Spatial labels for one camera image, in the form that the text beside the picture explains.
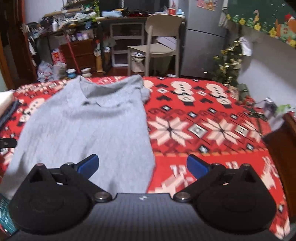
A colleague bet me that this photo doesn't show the red christmas pattern blanket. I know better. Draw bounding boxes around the red christmas pattern blanket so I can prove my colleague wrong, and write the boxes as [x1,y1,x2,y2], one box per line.
[1,77,290,239]

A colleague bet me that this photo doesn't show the red broom handle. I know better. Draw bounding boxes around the red broom handle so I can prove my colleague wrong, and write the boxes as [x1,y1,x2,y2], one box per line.
[63,27,81,75]

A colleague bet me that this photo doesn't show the dark desk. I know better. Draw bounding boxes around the dark desk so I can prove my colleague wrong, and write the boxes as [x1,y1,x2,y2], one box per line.
[97,14,185,76]

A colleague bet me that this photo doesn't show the folded white towel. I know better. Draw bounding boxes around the folded white towel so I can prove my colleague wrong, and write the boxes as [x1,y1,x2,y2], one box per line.
[0,91,15,116]

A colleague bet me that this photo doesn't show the dark wooden side cabinet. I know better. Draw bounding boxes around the dark wooden side cabinet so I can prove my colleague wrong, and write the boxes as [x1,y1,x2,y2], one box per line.
[263,113,296,222]

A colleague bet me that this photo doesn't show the red wrapped gift box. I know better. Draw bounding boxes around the red wrapped gift box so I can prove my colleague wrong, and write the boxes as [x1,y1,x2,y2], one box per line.
[241,96,268,133]

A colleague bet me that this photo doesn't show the wooden drawer chest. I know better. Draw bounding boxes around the wooden drawer chest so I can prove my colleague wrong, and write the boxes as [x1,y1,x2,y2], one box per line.
[59,39,96,72]

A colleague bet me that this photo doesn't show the small christmas tree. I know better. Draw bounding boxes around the small christmas tree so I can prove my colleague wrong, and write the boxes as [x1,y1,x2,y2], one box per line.
[212,39,242,87]

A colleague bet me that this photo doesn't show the wall power outlet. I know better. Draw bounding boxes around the wall power outlet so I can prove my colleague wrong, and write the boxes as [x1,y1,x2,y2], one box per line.
[264,97,278,114]

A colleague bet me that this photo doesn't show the blue ceramic cup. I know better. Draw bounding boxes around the blue ceramic cup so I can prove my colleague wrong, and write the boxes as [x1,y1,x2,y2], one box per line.
[66,69,77,79]

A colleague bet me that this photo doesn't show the folded blue jeans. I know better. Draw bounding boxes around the folded blue jeans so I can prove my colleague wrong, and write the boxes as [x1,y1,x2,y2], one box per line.
[0,100,20,130]

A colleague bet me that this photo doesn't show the green christmas wall banner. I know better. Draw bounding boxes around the green christmas wall banner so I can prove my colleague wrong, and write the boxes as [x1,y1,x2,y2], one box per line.
[224,0,295,48]

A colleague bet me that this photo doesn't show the black monitor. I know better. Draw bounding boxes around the black monitor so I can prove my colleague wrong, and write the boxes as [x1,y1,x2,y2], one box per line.
[120,0,170,13]

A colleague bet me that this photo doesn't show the white ceramic cup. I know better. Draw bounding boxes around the white ceramic cup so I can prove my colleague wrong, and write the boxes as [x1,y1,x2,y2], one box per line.
[81,68,92,78]

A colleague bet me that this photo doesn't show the red mug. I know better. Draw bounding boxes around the red mug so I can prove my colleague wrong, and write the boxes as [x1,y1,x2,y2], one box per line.
[168,8,176,15]

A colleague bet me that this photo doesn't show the beige plastic chair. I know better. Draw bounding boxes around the beige plastic chair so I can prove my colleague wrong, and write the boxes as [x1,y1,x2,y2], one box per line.
[127,14,185,78]

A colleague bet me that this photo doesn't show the grey refrigerator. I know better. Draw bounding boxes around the grey refrigerator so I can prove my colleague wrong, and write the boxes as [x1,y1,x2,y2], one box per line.
[179,0,226,78]

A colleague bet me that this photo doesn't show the green cutting mat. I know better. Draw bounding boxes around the green cutting mat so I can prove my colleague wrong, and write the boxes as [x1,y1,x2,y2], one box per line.
[0,194,16,235]

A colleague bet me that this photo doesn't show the white drawer unit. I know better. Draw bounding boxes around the white drawer unit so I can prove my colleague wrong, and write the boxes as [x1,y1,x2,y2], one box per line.
[110,22,145,68]

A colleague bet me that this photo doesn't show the grey polo shirt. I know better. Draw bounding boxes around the grey polo shirt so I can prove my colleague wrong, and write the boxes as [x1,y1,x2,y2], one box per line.
[1,75,155,198]

